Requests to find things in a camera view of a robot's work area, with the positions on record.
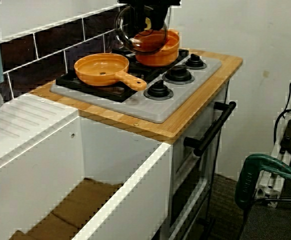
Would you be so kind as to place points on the grey oven cabinet front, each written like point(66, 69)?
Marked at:
point(183, 162)

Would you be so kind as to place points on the brown cardboard sheet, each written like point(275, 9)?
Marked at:
point(80, 200)

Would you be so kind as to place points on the glass lid with yellow knob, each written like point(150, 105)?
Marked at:
point(148, 24)

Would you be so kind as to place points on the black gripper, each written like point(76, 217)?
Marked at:
point(148, 2)

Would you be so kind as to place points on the dark tiled backsplash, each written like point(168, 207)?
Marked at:
point(50, 42)

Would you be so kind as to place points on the white sink unit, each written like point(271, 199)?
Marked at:
point(48, 162)

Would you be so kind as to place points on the wooden countertop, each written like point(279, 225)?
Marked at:
point(185, 120)

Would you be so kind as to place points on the grey stove plate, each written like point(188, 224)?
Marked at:
point(150, 110)

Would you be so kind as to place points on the aluminium frame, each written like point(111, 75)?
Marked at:
point(270, 185)

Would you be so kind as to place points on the green power drill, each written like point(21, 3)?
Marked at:
point(248, 185)

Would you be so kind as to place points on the black stove grate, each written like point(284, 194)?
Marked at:
point(120, 96)

